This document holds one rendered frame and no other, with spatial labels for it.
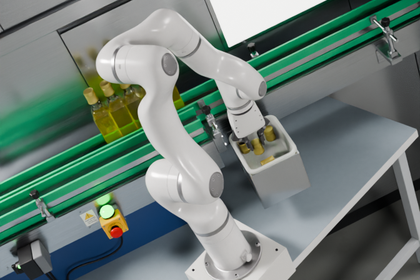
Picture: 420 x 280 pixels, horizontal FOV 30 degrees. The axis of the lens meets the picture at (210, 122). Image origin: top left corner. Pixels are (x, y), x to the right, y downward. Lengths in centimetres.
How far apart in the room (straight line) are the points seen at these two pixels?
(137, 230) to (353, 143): 81
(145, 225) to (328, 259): 103
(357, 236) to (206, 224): 137
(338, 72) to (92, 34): 84
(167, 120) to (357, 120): 103
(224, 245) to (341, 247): 124
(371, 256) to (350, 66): 101
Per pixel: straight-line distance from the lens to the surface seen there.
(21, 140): 276
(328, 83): 272
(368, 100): 313
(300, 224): 260
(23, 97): 267
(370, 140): 280
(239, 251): 237
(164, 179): 217
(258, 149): 252
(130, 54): 196
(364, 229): 353
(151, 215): 270
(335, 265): 344
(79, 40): 257
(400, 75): 315
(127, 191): 258
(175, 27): 207
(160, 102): 199
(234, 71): 223
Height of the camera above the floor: 266
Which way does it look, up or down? 38 degrees down
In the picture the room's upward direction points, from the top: 24 degrees counter-clockwise
